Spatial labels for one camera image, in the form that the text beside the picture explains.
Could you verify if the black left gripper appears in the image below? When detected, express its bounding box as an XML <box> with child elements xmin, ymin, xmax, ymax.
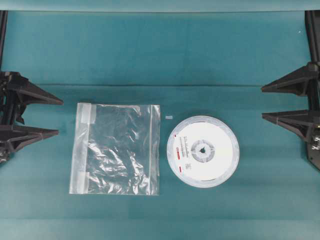
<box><xmin>0</xmin><ymin>71</ymin><xmax>64</xmax><ymax>163</ymax></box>

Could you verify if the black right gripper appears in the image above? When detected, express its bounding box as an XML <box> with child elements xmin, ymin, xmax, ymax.
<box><xmin>261</xmin><ymin>61</ymin><xmax>320</xmax><ymax>170</ymax></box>

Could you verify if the white component reel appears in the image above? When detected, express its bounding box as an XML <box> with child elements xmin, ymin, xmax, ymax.
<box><xmin>166</xmin><ymin>115</ymin><xmax>240</xmax><ymax>188</ymax></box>

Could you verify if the clear zip bag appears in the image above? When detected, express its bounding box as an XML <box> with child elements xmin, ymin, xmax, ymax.
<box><xmin>69</xmin><ymin>102</ymin><xmax>161</xmax><ymax>196</ymax></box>

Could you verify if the teal table mat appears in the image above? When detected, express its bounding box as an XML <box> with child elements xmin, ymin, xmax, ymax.
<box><xmin>0</xmin><ymin>0</ymin><xmax>320</xmax><ymax>240</ymax></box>

